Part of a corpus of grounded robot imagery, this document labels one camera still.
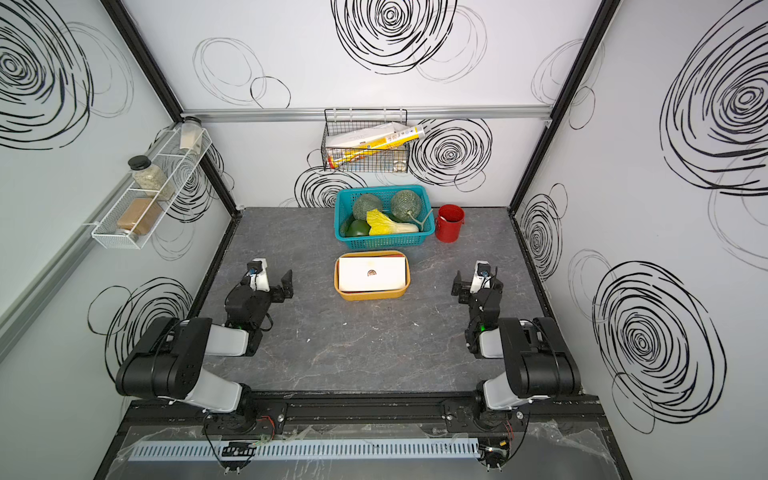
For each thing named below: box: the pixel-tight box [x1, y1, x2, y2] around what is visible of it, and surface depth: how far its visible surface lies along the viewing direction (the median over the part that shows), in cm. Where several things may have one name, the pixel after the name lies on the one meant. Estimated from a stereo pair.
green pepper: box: [339, 215, 371, 238], surface depth 105 cm
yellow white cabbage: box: [366, 208, 419, 236], surface depth 106 cm
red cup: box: [436, 204, 465, 244], surface depth 107 cm
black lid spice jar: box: [128, 155, 175, 201], surface depth 72 cm
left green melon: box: [352, 193, 383, 221], surface depth 110 cm
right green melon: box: [390, 190, 422, 223], surface depth 111 cm
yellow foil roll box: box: [328, 125, 426, 169], surface depth 86 cm
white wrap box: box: [325, 122, 408, 148], surface depth 89 cm
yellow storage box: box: [334, 250, 411, 301], surface depth 98 cm
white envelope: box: [339, 256, 406, 292], surface depth 98 cm
